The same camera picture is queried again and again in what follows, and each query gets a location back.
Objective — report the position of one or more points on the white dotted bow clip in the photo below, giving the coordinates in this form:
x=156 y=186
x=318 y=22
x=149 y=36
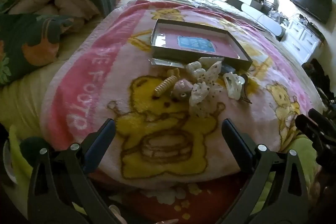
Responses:
x=213 y=69

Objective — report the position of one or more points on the yellow-green cloth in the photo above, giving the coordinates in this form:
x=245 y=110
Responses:
x=19 y=158

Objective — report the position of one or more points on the white dotted bow scrunchie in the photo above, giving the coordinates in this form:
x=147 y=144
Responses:
x=202 y=100

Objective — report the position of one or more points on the large white claw clip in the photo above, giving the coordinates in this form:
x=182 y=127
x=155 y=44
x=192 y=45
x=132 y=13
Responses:
x=233 y=85

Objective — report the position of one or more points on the black bag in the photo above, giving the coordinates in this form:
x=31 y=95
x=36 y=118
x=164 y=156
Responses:
x=316 y=73

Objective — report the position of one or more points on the small blue card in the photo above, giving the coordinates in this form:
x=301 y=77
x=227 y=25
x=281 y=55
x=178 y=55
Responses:
x=227 y=69

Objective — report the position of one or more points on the pink bear printed blanket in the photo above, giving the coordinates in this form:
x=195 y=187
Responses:
x=105 y=87

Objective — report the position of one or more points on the white drawer cabinet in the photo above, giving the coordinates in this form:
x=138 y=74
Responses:
x=302 y=39

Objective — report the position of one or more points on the dark green leaf quilt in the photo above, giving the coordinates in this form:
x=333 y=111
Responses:
x=52 y=3

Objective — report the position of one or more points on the white bed-end bench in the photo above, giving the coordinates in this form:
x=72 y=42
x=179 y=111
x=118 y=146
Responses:
x=262 y=18

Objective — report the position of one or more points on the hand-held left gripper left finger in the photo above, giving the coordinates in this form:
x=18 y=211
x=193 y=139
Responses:
x=101 y=140

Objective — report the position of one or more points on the dark hair clip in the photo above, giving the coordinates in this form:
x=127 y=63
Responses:
x=245 y=90

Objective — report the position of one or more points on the red printed cloth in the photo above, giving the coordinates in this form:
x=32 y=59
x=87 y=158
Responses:
x=162 y=200

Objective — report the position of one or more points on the beige spiral hair clip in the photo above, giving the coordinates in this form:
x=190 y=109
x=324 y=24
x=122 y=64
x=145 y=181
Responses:
x=165 y=85

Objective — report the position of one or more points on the small clear claw clip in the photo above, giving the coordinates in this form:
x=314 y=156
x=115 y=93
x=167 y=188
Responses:
x=195 y=71

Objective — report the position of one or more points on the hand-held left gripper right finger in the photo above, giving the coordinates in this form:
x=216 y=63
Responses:
x=236 y=142

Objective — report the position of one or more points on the shallow cardboard box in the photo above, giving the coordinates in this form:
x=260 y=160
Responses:
x=194 y=41

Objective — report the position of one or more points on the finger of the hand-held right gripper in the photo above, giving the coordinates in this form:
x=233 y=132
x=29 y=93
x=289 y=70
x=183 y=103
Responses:
x=324 y=121
x=307 y=127

